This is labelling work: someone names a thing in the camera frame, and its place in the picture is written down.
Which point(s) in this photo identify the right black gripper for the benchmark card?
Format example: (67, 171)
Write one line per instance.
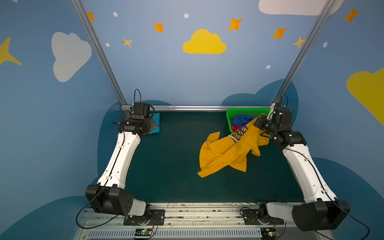
(261, 122)

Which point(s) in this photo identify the green plastic laundry basket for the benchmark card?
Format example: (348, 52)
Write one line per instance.
(252, 112)

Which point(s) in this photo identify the yellow printed t-shirt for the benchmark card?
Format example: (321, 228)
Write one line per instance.
(217, 153)

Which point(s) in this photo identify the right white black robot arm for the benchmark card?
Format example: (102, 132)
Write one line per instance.
(322, 210)

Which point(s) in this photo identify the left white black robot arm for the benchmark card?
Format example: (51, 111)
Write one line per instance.
(108, 195)

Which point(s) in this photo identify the blue t-shirt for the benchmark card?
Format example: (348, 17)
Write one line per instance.
(241, 120)

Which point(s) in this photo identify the red t-shirt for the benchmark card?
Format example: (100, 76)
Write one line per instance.
(235, 128)

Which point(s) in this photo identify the right green circuit board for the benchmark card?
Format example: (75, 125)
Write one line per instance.
(268, 234)

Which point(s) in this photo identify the green circuit board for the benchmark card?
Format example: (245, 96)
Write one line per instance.
(143, 233)
(268, 234)

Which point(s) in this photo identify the folded teal t-shirt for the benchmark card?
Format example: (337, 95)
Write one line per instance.
(156, 125)

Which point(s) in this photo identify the left green circuit board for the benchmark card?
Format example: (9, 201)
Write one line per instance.
(143, 233)

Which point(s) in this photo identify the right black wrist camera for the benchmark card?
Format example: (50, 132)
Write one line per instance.
(281, 117)

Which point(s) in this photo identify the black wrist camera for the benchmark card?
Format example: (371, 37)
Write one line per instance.
(141, 110)
(281, 117)

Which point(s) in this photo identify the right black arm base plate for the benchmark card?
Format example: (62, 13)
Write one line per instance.
(256, 217)

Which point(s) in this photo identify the aluminium mounting rail base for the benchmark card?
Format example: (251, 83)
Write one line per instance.
(191, 221)

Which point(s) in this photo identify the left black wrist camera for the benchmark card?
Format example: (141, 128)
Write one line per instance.
(141, 110)

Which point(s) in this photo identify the right aluminium frame post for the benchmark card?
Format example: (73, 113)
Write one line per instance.
(304, 49)

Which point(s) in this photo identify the aluminium frame post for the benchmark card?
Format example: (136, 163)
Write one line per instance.
(304, 49)
(86, 22)

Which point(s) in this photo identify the left aluminium frame post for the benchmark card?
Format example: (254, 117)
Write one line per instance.
(86, 22)

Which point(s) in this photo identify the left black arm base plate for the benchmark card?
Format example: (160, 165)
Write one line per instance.
(151, 218)

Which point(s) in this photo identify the horizontal aluminium frame bar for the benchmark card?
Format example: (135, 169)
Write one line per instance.
(160, 108)

